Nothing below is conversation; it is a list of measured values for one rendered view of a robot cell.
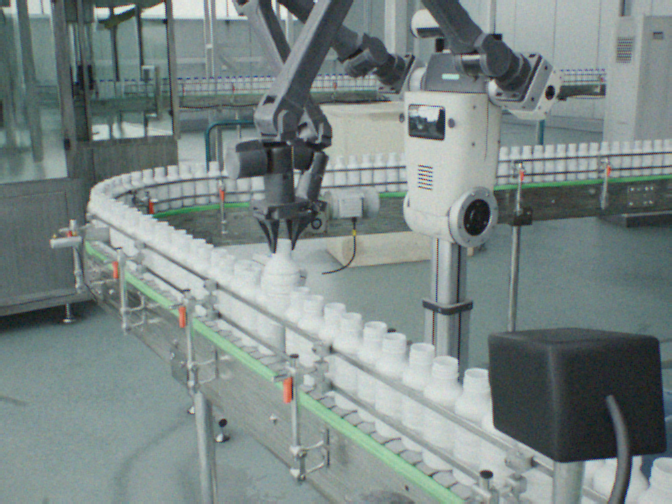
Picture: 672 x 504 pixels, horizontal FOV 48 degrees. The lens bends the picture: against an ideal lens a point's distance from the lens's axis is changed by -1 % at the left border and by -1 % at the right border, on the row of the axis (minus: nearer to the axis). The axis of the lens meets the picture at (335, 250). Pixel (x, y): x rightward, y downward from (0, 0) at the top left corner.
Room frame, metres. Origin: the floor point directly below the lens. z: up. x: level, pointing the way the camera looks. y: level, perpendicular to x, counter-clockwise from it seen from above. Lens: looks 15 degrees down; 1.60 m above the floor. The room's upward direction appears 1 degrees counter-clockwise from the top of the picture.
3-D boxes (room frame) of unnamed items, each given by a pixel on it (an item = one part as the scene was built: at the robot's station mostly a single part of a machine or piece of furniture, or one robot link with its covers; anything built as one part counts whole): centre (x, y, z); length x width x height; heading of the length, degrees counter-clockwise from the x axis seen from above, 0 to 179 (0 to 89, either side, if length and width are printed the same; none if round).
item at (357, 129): (6.00, -0.51, 0.59); 1.10 x 0.62 x 1.18; 106
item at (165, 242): (1.91, 0.43, 1.08); 0.06 x 0.06 x 0.17
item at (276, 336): (1.47, 0.13, 1.08); 0.06 x 0.06 x 0.17
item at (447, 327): (1.98, -0.31, 0.74); 0.11 x 0.11 x 0.40; 34
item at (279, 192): (1.42, 0.10, 1.35); 0.10 x 0.07 x 0.07; 124
